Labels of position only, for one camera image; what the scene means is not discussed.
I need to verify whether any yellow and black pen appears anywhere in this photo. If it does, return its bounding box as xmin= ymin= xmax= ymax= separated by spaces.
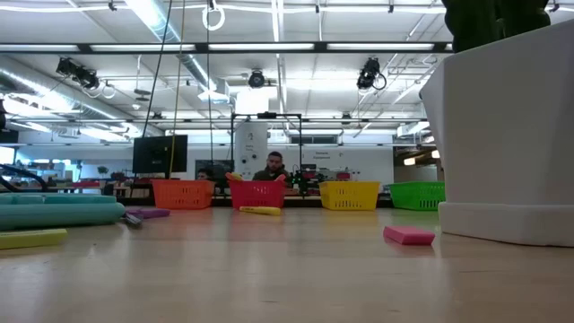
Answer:
xmin=239 ymin=205 xmax=283 ymax=217

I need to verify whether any black monitor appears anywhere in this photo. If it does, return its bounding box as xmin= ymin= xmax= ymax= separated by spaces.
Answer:
xmin=132 ymin=134 xmax=189 ymax=175

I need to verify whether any yellow hanging cable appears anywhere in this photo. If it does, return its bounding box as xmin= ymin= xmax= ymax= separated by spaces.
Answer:
xmin=169 ymin=0 xmax=187 ymax=179

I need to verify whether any black ceiling camera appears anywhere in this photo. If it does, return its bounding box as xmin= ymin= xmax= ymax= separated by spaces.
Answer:
xmin=356 ymin=57 xmax=387 ymax=91
xmin=247 ymin=69 xmax=266 ymax=89
xmin=56 ymin=57 xmax=100 ymax=91

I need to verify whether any black curved cable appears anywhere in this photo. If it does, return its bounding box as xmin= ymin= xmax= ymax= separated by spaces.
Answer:
xmin=0 ymin=163 xmax=48 ymax=193

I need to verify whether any black table frame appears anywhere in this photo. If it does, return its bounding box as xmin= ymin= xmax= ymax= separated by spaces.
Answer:
xmin=102 ymin=195 xmax=391 ymax=208

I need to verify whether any orange plastic basket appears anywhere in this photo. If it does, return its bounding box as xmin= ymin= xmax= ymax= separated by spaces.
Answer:
xmin=151 ymin=179 xmax=215 ymax=210

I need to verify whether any black hanging cable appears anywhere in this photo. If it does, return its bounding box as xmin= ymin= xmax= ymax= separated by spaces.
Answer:
xmin=142 ymin=0 xmax=174 ymax=138

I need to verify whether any white pillar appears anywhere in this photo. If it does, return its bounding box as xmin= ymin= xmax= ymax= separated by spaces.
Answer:
xmin=235 ymin=121 xmax=269 ymax=180

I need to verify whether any red plastic basket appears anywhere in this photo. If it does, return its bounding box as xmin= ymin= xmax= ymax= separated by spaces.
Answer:
xmin=228 ymin=179 xmax=287 ymax=211

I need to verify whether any white cable ring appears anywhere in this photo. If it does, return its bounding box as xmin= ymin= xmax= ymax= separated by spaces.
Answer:
xmin=201 ymin=4 xmax=226 ymax=32

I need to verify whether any black overhead light beam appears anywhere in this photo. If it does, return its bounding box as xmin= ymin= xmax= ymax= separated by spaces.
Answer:
xmin=0 ymin=41 xmax=455 ymax=54

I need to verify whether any white plant pot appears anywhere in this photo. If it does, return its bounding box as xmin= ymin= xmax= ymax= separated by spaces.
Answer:
xmin=420 ymin=18 xmax=574 ymax=249

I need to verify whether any yellow plastic basket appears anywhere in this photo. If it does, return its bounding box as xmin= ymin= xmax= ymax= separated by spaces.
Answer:
xmin=317 ymin=180 xmax=381 ymax=212

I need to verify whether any green plastic basket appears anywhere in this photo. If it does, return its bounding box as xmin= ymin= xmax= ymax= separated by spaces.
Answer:
xmin=387 ymin=181 xmax=446 ymax=212

